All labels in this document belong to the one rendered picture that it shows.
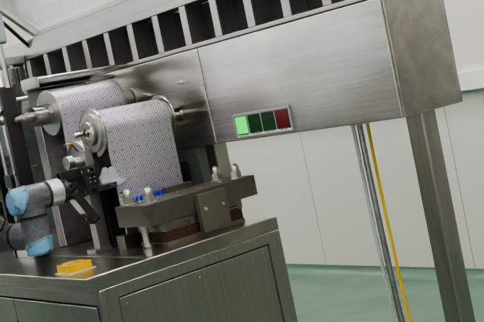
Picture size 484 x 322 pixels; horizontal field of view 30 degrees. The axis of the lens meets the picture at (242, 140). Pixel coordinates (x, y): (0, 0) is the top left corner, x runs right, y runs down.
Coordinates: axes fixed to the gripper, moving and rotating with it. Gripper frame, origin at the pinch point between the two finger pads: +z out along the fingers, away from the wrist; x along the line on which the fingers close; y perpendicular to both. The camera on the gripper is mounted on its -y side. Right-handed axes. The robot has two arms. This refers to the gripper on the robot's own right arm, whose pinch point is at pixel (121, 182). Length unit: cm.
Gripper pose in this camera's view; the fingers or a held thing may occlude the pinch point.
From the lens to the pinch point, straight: 268.3
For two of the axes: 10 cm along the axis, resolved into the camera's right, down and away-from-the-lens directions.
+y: -2.0, -9.8, -0.5
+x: -6.3, 0.9, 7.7
